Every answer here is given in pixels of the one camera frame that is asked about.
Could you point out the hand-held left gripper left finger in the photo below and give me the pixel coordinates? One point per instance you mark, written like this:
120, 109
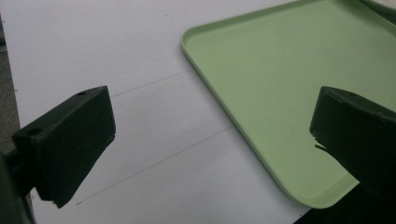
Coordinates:
68, 140

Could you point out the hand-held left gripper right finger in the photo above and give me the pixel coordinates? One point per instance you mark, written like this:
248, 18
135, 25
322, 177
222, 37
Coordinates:
358, 137

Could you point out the light green plastic tray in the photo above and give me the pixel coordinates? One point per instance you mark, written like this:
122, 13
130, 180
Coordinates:
280, 81

